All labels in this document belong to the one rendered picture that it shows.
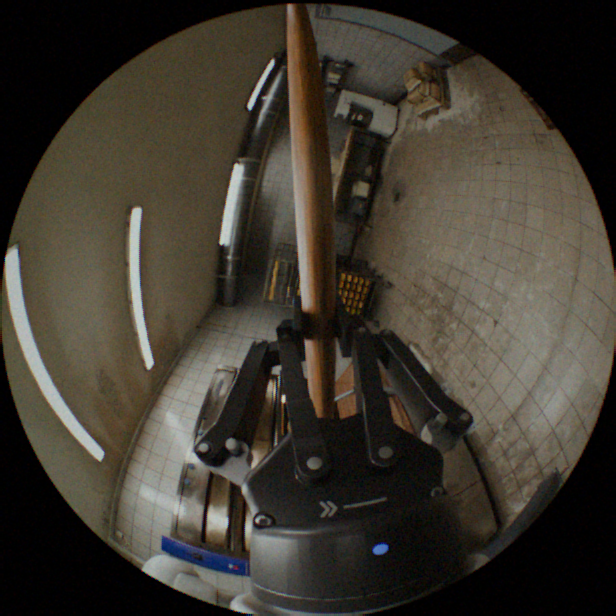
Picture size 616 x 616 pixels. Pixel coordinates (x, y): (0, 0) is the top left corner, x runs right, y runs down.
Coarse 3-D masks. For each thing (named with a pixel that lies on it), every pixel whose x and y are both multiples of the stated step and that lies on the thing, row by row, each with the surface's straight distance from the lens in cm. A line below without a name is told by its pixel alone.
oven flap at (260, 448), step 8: (272, 384) 217; (272, 392) 209; (264, 400) 205; (272, 400) 202; (264, 408) 198; (272, 408) 193; (264, 416) 192; (272, 416) 188; (264, 424) 187; (272, 424) 183; (256, 432) 185; (264, 432) 183; (272, 432) 178; (256, 440) 180; (264, 440) 178; (272, 440) 175; (256, 448) 177; (264, 448) 175; (272, 448) 173; (256, 456) 173; (264, 456) 171; (256, 464) 170; (248, 512) 161; (248, 520) 160; (248, 528) 160; (248, 536) 160; (248, 544) 160; (248, 552) 161
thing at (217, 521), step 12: (216, 480) 167; (228, 480) 163; (216, 492) 164; (228, 492) 157; (216, 504) 162; (228, 504) 155; (204, 516) 165; (216, 516) 160; (228, 516) 154; (204, 528) 164; (216, 528) 160; (228, 528) 155; (204, 540) 164; (216, 540) 160; (228, 540) 156
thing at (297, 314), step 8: (296, 296) 21; (296, 304) 20; (296, 312) 18; (296, 320) 17; (296, 328) 16; (296, 336) 16; (296, 344) 16; (304, 344) 16; (304, 352) 17; (304, 360) 17
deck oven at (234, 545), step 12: (276, 396) 210; (336, 408) 215; (288, 420) 285; (192, 432) 184; (240, 492) 162; (240, 504) 160; (240, 516) 159; (240, 528) 158; (180, 540) 167; (192, 540) 164; (240, 540) 158; (216, 552) 161; (228, 552) 160; (240, 552) 159
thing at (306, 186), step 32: (288, 32) 31; (288, 64) 24; (320, 96) 20; (320, 128) 18; (320, 160) 16; (320, 192) 16; (320, 224) 16; (320, 256) 16; (320, 288) 17; (320, 320) 18; (320, 352) 20; (320, 384) 22; (320, 416) 27
